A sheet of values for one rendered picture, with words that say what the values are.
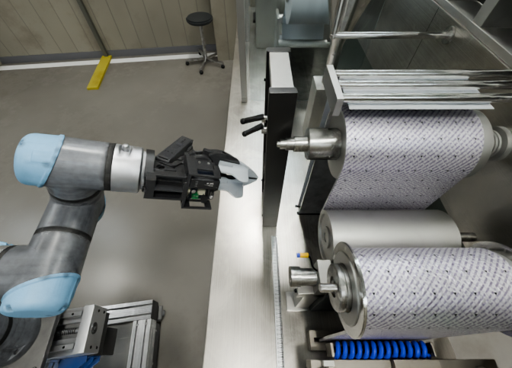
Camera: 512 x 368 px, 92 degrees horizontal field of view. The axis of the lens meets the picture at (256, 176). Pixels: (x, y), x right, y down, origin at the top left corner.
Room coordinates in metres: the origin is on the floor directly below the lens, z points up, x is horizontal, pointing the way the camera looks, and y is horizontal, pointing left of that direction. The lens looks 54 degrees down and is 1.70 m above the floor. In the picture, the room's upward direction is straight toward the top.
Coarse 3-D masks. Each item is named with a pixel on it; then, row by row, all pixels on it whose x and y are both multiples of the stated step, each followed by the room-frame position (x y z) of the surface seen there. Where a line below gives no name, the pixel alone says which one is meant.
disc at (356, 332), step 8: (336, 248) 0.16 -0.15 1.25; (344, 248) 0.15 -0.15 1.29; (352, 256) 0.13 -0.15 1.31; (352, 264) 0.12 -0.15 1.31; (360, 272) 0.10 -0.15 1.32; (360, 280) 0.09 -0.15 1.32; (360, 288) 0.08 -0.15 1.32; (360, 296) 0.07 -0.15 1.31; (360, 304) 0.06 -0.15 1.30; (360, 312) 0.05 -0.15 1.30; (360, 320) 0.04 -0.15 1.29; (344, 328) 0.04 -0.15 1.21; (352, 328) 0.04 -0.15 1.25; (360, 328) 0.03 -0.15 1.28; (352, 336) 0.03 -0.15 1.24; (360, 336) 0.02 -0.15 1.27
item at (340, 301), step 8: (336, 264) 0.13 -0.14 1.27; (328, 272) 0.12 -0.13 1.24; (336, 272) 0.11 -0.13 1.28; (344, 272) 0.11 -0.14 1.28; (328, 280) 0.11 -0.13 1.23; (336, 280) 0.10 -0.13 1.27; (344, 280) 0.10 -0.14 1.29; (344, 288) 0.09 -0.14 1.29; (336, 296) 0.08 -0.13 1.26; (344, 296) 0.08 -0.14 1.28; (352, 296) 0.08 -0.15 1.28; (336, 304) 0.07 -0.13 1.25; (344, 304) 0.07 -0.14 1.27
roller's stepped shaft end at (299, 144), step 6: (288, 138) 0.35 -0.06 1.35; (294, 138) 0.35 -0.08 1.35; (300, 138) 0.35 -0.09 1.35; (306, 138) 0.35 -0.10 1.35; (282, 144) 0.34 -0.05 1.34; (288, 144) 0.34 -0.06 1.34; (294, 144) 0.34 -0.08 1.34; (300, 144) 0.33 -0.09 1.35; (306, 144) 0.33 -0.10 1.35; (294, 150) 0.33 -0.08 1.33; (300, 150) 0.33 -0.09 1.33; (306, 150) 0.33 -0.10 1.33
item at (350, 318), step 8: (336, 256) 0.15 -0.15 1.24; (344, 256) 0.14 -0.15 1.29; (344, 264) 0.12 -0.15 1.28; (352, 272) 0.11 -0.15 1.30; (352, 280) 0.09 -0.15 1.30; (352, 288) 0.09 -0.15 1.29; (352, 304) 0.07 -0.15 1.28; (344, 312) 0.06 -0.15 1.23; (352, 312) 0.06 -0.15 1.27; (344, 320) 0.05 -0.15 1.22; (352, 320) 0.05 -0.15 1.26
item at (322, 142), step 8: (312, 128) 0.36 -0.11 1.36; (320, 128) 0.36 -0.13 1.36; (328, 128) 0.36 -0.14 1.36; (336, 128) 0.36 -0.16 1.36; (312, 136) 0.34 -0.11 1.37; (320, 136) 0.34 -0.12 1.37; (328, 136) 0.34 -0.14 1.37; (336, 136) 0.34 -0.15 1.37; (312, 144) 0.32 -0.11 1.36; (320, 144) 0.32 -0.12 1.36; (328, 144) 0.32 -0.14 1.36; (336, 144) 0.32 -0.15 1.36; (304, 152) 0.35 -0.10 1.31; (312, 152) 0.32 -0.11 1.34; (320, 152) 0.32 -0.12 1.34; (328, 152) 0.32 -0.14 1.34; (336, 152) 0.32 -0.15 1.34
